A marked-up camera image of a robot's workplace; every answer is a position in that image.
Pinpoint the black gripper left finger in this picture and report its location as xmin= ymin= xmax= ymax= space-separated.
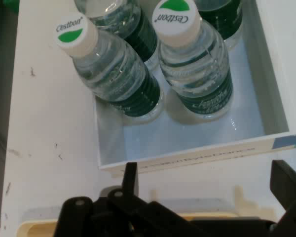
xmin=53 ymin=161 xmax=196 ymax=237

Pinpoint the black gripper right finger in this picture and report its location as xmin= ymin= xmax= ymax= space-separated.
xmin=269 ymin=159 xmax=296 ymax=237

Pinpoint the clear water bottle green label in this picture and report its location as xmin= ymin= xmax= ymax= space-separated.
xmin=53 ymin=15 xmax=165 ymax=126
xmin=194 ymin=0 xmax=244 ymax=51
xmin=74 ymin=0 xmax=161 ymax=72
xmin=151 ymin=0 xmax=234 ymax=124

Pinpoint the cream tray with bamboo base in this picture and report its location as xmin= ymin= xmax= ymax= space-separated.
xmin=19 ymin=185 xmax=274 ymax=237

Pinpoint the white cardboard box blue print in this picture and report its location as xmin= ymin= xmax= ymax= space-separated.
xmin=93 ymin=0 xmax=296 ymax=177

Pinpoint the green foam block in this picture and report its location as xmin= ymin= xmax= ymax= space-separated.
xmin=1 ymin=0 xmax=20 ymax=13

